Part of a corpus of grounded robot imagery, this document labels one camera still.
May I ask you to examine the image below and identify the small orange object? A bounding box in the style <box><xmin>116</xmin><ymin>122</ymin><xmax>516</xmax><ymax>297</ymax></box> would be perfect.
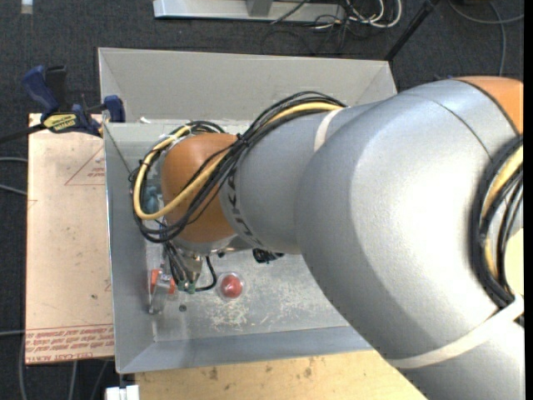
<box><xmin>148</xmin><ymin>267</ymin><xmax>177</xmax><ymax>296</ymax></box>

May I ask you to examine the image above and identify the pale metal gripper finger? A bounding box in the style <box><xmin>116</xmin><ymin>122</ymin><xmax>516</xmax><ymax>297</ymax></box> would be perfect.
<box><xmin>147</xmin><ymin>273</ymin><xmax>171</xmax><ymax>316</ymax></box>

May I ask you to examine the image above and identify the red ball in clear shell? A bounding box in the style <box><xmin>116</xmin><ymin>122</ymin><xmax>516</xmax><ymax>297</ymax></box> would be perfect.
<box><xmin>216</xmin><ymin>270</ymin><xmax>247</xmax><ymax>302</ymax></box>

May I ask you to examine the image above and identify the brown cardboard board, red print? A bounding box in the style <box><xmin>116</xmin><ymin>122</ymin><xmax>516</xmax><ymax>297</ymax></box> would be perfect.
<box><xmin>24</xmin><ymin>112</ymin><xmax>116</xmax><ymax>367</ymax></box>

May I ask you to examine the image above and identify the grey metal bin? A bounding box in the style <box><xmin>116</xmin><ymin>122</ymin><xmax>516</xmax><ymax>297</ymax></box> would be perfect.
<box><xmin>97</xmin><ymin>47</ymin><xmax>399</xmax><ymax>375</ymax></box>

